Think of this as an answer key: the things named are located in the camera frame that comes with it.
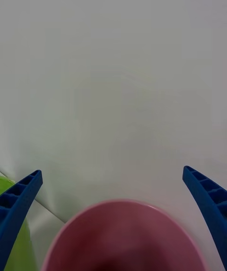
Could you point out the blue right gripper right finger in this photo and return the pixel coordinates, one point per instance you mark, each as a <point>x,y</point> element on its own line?
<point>210,204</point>

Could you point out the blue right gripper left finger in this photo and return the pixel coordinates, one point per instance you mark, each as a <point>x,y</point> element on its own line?
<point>16,214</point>

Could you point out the green plastic bin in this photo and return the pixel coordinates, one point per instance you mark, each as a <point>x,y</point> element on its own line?
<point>21,252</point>

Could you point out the pink plastic bin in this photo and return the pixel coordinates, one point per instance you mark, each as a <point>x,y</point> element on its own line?
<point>125,235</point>

